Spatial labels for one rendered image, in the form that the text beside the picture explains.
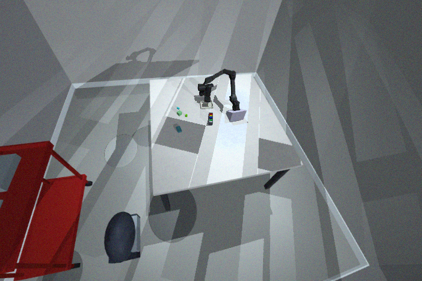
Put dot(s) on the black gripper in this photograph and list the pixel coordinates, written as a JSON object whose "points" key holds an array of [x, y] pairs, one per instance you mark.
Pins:
{"points": [[207, 97]]}

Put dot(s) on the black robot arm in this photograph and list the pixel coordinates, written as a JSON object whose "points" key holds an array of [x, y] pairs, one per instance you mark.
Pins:
{"points": [[208, 87]]}

